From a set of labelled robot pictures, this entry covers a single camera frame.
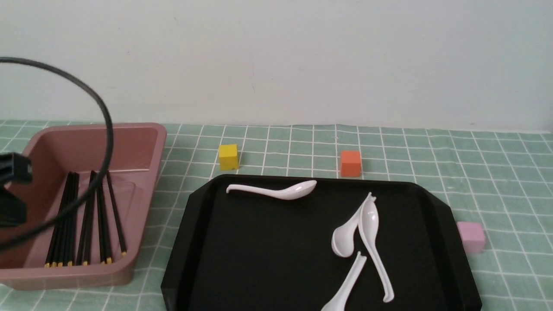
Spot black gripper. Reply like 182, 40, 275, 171
0, 153, 33, 228

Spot black chopstick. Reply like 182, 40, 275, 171
44, 173, 71, 268
64, 172, 79, 267
99, 188, 113, 264
105, 171, 127, 257
96, 188, 108, 264
56, 172, 74, 267
75, 190, 95, 266

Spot black chopstick in bin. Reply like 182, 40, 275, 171
56, 172, 74, 267
64, 172, 79, 267
99, 188, 113, 264
44, 173, 71, 268
96, 188, 108, 264
75, 190, 95, 266

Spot pink plastic bin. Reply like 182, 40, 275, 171
0, 123, 167, 291

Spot yellow cube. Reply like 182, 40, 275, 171
219, 144, 239, 171

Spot black plastic tray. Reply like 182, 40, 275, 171
161, 175, 483, 311

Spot white spoon top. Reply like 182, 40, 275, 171
226, 180, 318, 200

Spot white spoon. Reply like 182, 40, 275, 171
331, 192, 374, 258
226, 180, 318, 200
358, 192, 395, 303
321, 251, 367, 311

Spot orange cube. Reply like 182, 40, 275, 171
340, 150, 362, 178

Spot white spoon middle left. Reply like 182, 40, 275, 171
331, 192, 374, 258

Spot white spoon bottom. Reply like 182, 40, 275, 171
321, 251, 367, 311

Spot white spoon middle right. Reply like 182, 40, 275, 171
358, 192, 395, 303

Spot pink cube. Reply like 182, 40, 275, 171
457, 221, 486, 254

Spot green checkered tablecloth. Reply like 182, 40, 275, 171
1, 124, 553, 311

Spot black cable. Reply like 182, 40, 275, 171
0, 57, 114, 251

